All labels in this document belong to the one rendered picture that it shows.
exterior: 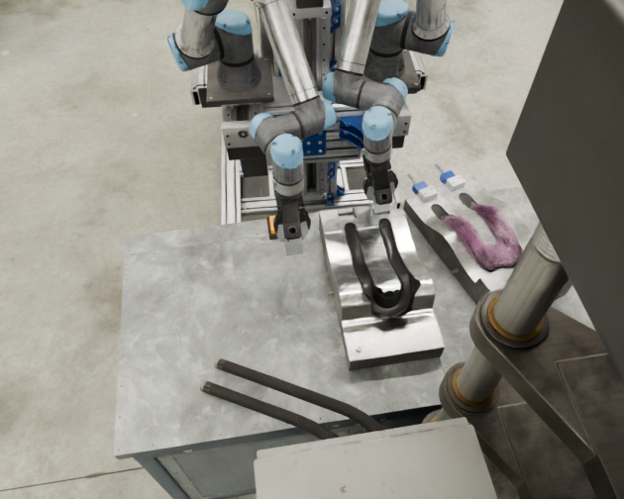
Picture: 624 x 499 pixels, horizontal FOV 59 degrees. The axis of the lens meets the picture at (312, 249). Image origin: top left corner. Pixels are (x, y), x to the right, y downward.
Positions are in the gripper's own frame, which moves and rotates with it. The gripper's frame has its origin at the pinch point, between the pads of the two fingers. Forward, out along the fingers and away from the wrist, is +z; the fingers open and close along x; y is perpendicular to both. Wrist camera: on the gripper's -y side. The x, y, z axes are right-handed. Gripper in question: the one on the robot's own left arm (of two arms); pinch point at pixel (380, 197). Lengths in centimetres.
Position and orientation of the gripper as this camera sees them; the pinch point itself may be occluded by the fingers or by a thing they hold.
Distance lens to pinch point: 170.2
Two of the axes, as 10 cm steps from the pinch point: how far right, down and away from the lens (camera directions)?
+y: -1.6, -8.7, 4.6
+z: 1.2, 4.4, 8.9
